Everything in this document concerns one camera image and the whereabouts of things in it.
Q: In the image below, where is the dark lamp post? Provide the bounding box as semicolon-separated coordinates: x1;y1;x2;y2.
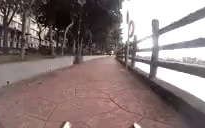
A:
72;0;88;65

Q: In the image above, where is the grass strip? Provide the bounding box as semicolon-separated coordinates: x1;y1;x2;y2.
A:
0;52;59;66

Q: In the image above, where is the row of trees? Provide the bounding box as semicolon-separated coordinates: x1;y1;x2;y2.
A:
0;0;125;64

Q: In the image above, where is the wooden rail fence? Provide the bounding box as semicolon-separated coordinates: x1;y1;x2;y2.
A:
115;2;205;81

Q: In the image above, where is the robot's own part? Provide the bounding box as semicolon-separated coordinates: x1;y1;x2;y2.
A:
62;120;72;128
132;122;142;128

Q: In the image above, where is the life ring on pole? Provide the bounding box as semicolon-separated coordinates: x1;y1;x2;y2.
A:
124;9;136;70

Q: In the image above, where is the grey concrete kerb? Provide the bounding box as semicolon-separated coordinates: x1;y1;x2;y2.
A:
115;58;205;128

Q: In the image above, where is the red stone paved path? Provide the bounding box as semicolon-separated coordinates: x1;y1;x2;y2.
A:
0;55;192;128

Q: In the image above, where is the grey concrete low wall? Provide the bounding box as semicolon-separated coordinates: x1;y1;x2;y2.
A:
0;54;110;91

